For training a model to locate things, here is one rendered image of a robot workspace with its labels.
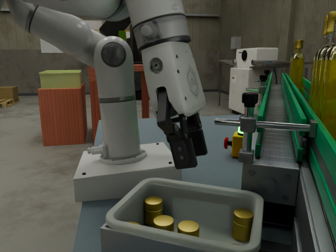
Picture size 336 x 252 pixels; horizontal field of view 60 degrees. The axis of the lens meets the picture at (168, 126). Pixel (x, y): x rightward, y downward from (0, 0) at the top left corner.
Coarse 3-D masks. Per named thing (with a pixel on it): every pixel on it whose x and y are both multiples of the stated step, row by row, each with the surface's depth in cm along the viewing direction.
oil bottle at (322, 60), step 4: (332, 44) 56; (328, 48) 56; (324, 52) 57; (324, 56) 56; (320, 60) 60; (324, 60) 56; (320, 64) 59; (320, 68) 59; (320, 72) 59; (320, 76) 58; (320, 80) 58; (320, 84) 58; (320, 88) 57; (316, 92) 61; (320, 92) 57; (316, 96) 61; (316, 100) 61; (316, 104) 60; (316, 108) 60; (316, 112) 60
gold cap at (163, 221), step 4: (156, 216) 48; (160, 216) 48; (164, 216) 48; (168, 216) 48; (156, 220) 47; (160, 220) 47; (164, 220) 47; (168, 220) 47; (172, 220) 47; (156, 224) 46; (160, 224) 46; (164, 224) 46; (168, 224) 46; (172, 224) 46; (160, 228) 45; (164, 228) 45; (168, 228) 46; (172, 228) 46
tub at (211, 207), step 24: (144, 192) 54; (168, 192) 55; (192, 192) 54; (216, 192) 52; (240, 192) 51; (120, 216) 46; (192, 216) 54; (216, 216) 53; (168, 240) 39; (192, 240) 37; (216, 240) 49
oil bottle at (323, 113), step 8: (328, 56) 51; (328, 64) 51; (328, 72) 51; (328, 80) 51; (328, 88) 51; (320, 96) 56; (328, 96) 52; (320, 104) 55; (328, 104) 52; (320, 112) 54; (328, 112) 52; (328, 120) 52; (328, 128) 53
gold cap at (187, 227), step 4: (184, 220) 47; (188, 220) 47; (180, 224) 46; (184, 224) 46; (188, 224) 46; (192, 224) 46; (196, 224) 46; (180, 228) 45; (184, 228) 45; (188, 228) 45; (192, 228) 45; (196, 228) 45; (180, 232) 44; (184, 232) 44; (188, 232) 44; (192, 232) 44; (196, 232) 44; (196, 236) 44
